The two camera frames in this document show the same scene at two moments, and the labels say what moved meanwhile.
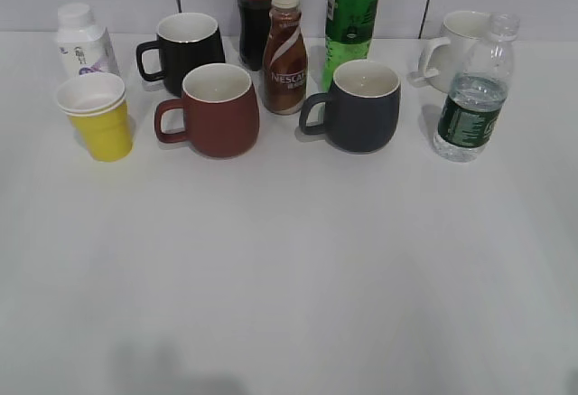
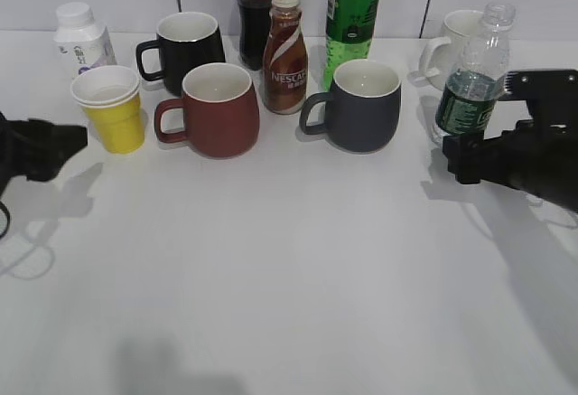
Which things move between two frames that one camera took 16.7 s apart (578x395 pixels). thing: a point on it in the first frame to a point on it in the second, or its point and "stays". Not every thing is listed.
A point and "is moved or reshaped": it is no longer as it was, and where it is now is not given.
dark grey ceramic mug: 360,112 stays
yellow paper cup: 97,104 is moved or reshaped
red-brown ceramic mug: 218,116 stays
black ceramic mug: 184,40 stays
